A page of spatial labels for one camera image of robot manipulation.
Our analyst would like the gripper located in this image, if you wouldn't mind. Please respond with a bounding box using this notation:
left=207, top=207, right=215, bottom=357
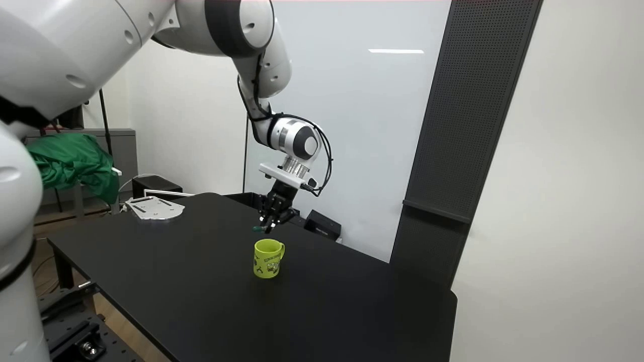
left=258, top=179, right=301, bottom=234

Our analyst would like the yellow-green printed mug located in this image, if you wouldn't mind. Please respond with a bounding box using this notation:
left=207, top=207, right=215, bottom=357
left=253, top=239, right=286, bottom=279

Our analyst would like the small black box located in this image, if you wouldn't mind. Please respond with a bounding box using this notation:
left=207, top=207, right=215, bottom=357
left=304, top=209, right=342, bottom=241

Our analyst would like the silver metal plate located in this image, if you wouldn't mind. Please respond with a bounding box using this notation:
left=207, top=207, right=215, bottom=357
left=124, top=196, right=186, bottom=221

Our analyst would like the whiteboard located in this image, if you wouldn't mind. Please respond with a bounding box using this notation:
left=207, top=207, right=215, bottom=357
left=244, top=0, right=452, bottom=263

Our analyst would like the black perforated panel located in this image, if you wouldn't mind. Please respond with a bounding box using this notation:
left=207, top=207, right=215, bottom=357
left=389, top=0, right=544, bottom=291

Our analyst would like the green cloth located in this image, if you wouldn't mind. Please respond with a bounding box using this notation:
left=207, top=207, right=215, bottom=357
left=25, top=133, right=120, bottom=205

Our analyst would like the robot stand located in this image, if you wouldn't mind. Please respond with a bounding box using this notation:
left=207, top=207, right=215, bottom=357
left=37, top=281, right=147, bottom=362

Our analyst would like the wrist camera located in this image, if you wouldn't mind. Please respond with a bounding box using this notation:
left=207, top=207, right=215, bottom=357
left=259, top=162, right=318, bottom=195

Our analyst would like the black cable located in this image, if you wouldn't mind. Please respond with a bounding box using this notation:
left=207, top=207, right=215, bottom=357
left=243, top=115, right=251, bottom=195

